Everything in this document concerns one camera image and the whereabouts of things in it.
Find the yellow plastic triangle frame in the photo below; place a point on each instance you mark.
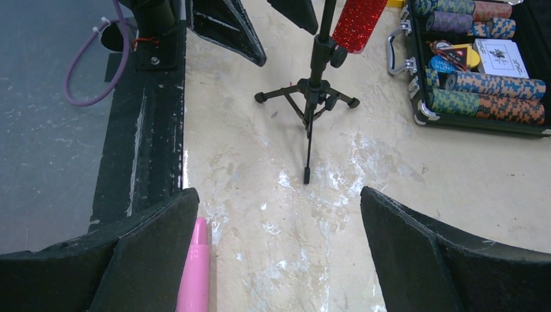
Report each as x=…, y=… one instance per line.
x=396, y=3

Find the black poker chip case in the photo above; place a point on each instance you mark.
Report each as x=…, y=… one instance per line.
x=434, y=44

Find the white playing card box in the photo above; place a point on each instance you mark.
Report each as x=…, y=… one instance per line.
x=500, y=57

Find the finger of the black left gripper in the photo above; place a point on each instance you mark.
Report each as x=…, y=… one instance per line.
x=226, y=24
x=300, y=12

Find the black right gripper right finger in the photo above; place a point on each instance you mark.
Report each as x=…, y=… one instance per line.
x=424, y=264

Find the red glitter microphone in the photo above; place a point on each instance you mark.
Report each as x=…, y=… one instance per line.
x=356, y=23

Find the black tripod shock mount stand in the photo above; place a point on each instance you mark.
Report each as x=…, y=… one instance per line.
x=313, y=96

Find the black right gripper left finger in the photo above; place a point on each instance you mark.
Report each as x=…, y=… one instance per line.
x=134, y=264

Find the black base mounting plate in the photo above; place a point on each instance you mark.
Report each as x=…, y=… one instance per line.
x=141, y=160

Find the pink microphone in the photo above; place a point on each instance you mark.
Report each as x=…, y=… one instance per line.
x=194, y=287

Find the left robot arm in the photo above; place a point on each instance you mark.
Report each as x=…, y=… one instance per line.
x=162, y=27

